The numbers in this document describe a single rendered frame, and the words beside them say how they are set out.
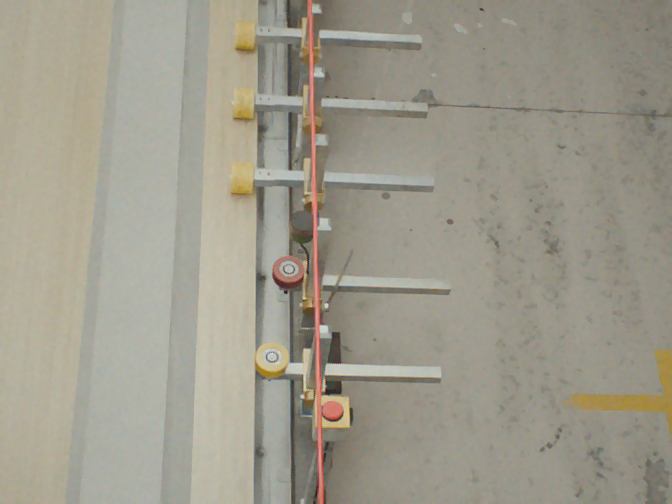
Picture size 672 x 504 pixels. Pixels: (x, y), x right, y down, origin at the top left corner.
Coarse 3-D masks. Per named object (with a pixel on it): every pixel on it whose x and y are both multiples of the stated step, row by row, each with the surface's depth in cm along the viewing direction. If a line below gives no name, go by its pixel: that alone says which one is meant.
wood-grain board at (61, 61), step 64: (0, 0) 351; (64, 0) 354; (256, 0) 362; (0, 64) 338; (64, 64) 341; (256, 64) 348; (0, 128) 326; (64, 128) 328; (256, 128) 335; (0, 192) 315; (64, 192) 317; (256, 192) 323; (0, 256) 304; (64, 256) 306; (0, 320) 294; (64, 320) 296; (0, 384) 285; (64, 384) 287; (0, 448) 276; (64, 448) 278
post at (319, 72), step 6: (318, 72) 318; (324, 72) 319; (318, 78) 318; (324, 78) 318; (318, 84) 320; (318, 90) 322; (318, 96) 324; (318, 102) 326; (306, 108) 330; (318, 108) 328; (306, 114) 330; (318, 114) 330; (306, 138) 338; (306, 144) 340; (300, 150) 347; (306, 150) 342; (300, 156) 346; (306, 156) 345; (300, 162) 347; (300, 168) 349
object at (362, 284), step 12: (324, 276) 316; (336, 276) 316; (348, 276) 316; (360, 276) 317; (300, 288) 315; (324, 288) 315; (348, 288) 316; (360, 288) 316; (372, 288) 316; (384, 288) 316; (396, 288) 316; (408, 288) 317; (420, 288) 317; (432, 288) 317; (444, 288) 317
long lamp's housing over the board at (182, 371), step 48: (192, 0) 154; (192, 48) 150; (192, 96) 146; (192, 144) 143; (96, 192) 141; (192, 192) 140; (96, 240) 136; (192, 240) 137; (96, 288) 131; (192, 288) 134; (192, 336) 131; (192, 384) 128; (192, 432) 125
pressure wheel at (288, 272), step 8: (288, 256) 312; (280, 264) 311; (288, 264) 311; (296, 264) 311; (272, 272) 311; (280, 272) 309; (288, 272) 310; (296, 272) 310; (304, 272) 310; (280, 280) 308; (288, 280) 308; (296, 280) 309; (288, 288) 310
